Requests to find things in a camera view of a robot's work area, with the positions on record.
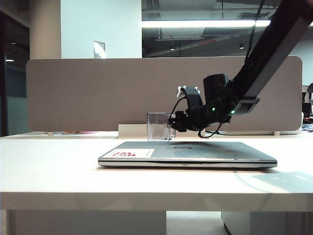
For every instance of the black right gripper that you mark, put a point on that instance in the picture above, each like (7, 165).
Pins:
(198, 117)

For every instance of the clear faceted water cup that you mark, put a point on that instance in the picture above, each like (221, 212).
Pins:
(159, 127)

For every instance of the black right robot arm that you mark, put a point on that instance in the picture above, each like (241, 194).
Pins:
(269, 49)

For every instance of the silver closed laptop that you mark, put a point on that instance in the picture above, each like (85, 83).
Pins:
(207, 151)

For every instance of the white sticker with red print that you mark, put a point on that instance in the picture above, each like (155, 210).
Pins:
(132, 153)

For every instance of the beige fabric desk divider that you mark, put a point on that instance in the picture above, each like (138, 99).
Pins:
(110, 93)

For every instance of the red illuminated ceiling sign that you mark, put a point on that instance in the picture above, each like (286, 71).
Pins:
(207, 42)

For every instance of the long ceiling light strip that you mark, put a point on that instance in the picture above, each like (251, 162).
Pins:
(195, 23)

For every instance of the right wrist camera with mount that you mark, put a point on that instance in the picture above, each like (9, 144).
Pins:
(193, 95)

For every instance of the framed wall notice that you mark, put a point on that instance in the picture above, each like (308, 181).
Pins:
(99, 49)

